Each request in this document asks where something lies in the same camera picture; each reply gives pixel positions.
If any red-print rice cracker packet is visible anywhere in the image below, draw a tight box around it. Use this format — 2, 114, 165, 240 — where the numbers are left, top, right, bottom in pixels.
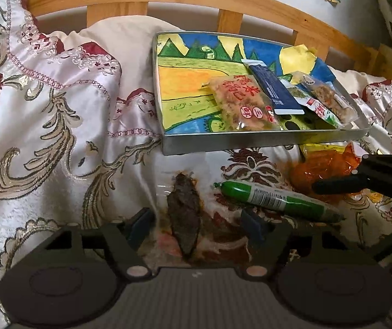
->
209, 73, 282, 132

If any metal tray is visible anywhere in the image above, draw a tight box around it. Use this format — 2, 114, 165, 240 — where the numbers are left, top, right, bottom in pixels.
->
151, 32, 372, 155

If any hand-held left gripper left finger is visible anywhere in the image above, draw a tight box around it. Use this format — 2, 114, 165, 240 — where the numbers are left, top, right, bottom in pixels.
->
21, 207, 155, 282

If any colourful drawing sheet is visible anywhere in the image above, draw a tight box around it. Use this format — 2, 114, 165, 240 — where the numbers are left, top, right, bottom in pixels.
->
156, 33, 340, 134

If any green sausage stick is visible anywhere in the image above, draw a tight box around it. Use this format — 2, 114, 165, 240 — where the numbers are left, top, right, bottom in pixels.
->
213, 180, 346, 223

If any gold meat snack packet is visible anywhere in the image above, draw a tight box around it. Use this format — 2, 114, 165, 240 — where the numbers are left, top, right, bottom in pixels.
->
155, 169, 224, 268

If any clear cracker packet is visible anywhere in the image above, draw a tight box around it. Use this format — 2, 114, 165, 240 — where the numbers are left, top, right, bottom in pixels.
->
290, 70, 359, 126

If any blue snack packet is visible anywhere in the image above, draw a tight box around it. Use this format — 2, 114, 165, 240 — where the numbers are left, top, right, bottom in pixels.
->
241, 59, 304, 115

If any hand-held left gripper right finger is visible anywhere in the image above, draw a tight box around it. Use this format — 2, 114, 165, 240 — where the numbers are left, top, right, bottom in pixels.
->
240, 208, 371, 280

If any green vegetable snack packet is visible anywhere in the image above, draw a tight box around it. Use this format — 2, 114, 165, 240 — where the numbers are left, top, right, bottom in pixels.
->
280, 77, 342, 129

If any orange snack packet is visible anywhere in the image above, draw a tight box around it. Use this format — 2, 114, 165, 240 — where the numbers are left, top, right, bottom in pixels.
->
290, 142, 371, 196

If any floral satin quilt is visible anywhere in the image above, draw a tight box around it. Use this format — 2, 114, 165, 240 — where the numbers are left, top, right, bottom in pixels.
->
0, 0, 392, 329

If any cream pillow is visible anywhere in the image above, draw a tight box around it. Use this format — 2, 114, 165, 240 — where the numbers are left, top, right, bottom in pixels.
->
36, 15, 392, 110

